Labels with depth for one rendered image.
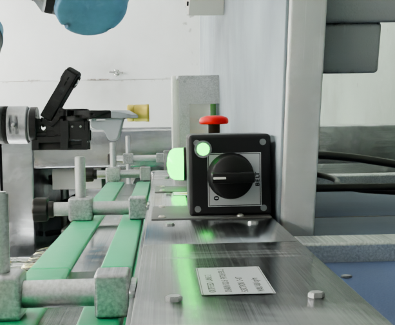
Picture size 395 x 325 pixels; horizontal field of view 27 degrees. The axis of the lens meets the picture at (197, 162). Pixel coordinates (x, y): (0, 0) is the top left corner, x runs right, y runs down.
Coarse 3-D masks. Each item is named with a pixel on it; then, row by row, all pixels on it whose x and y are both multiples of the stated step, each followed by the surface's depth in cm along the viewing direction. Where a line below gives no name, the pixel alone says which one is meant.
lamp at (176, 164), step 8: (176, 152) 108; (184, 152) 108; (168, 160) 109; (176, 160) 108; (184, 160) 108; (168, 168) 109; (176, 168) 108; (184, 168) 108; (176, 176) 109; (184, 176) 109
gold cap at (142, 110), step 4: (128, 104) 161; (132, 104) 161; (136, 104) 161; (140, 104) 161; (144, 104) 161; (148, 104) 161; (128, 108) 160; (132, 108) 160; (136, 108) 160; (140, 108) 160; (144, 108) 160; (148, 108) 160; (136, 112) 160; (140, 112) 160; (144, 112) 160; (148, 112) 160; (140, 116) 160; (144, 116) 160; (148, 116) 160; (128, 120) 161; (132, 120) 161; (136, 120) 161; (140, 120) 161; (144, 120) 161; (148, 120) 161
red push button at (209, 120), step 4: (204, 116) 109; (208, 116) 109; (212, 116) 108; (216, 116) 108; (220, 116) 109; (224, 116) 110; (200, 120) 109; (204, 120) 108; (208, 120) 108; (212, 120) 108; (216, 120) 108; (220, 120) 108; (224, 120) 108; (228, 120) 110; (208, 124) 110; (212, 124) 109; (216, 124) 109; (208, 128) 110; (212, 128) 109; (216, 128) 109; (208, 132) 110; (212, 132) 109; (216, 132) 109
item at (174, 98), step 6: (174, 78) 156; (174, 84) 155; (174, 90) 155; (174, 96) 155; (174, 102) 155; (174, 108) 155; (174, 114) 155; (174, 120) 155; (174, 126) 155; (174, 132) 156; (174, 138) 156; (174, 144) 156
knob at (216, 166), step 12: (228, 156) 76; (240, 156) 77; (216, 168) 76; (228, 168) 76; (240, 168) 76; (252, 168) 77; (216, 180) 75; (228, 180) 75; (240, 180) 75; (252, 180) 75; (216, 192) 77; (228, 192) 76; (240, 192) 76
